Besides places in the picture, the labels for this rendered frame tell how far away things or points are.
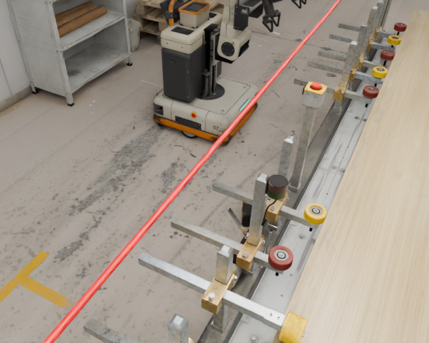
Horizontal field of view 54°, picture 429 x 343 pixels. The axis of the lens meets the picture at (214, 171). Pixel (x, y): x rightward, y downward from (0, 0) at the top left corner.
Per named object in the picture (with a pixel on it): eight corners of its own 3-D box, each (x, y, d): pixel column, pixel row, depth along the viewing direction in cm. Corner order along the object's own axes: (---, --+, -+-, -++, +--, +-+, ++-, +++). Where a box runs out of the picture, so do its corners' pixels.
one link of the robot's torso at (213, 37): (206, 63, 312) (207, 31, 296) (223, 49, 331) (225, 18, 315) (239, 72, 303) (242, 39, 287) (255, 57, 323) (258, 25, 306)
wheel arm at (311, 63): (306, 67, 256) (307, 60, 254) (308, 64, 259) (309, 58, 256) (378, 85, 242) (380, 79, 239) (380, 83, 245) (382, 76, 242)
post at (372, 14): (351, 79, 278) (371, 6, 247) (352, 77, 281) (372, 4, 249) (356, 81, 277) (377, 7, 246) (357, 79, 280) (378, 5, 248)
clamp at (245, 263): (235, 265, 144) (236, 256, 141) (250, 238, 153) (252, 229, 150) (250, 271, 142) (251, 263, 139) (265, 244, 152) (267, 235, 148)
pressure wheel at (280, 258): (261, 278, 143) (265, 257, 136) (270, 261, 149) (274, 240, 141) (284, 288, 141) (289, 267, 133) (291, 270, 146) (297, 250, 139)
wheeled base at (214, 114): (151, 124, 342) (149, 96, 326) (190, 89, 385) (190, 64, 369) (226, 149, 320) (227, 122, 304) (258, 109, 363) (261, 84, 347)
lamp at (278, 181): (257, 231, 138) (265, 183, 124) (264, 220, 142) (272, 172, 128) (274, 237, 136) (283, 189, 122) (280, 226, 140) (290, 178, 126)
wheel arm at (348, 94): (293, 85, 239) (293, 78, 237) (294, 82, 242) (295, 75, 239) (370, 105, 225) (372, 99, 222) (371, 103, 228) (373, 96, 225)
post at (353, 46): (330, 120, 246) (350, 41, 214) (331, 117, 248) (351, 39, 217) (336, 122, 245) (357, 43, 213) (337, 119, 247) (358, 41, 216)
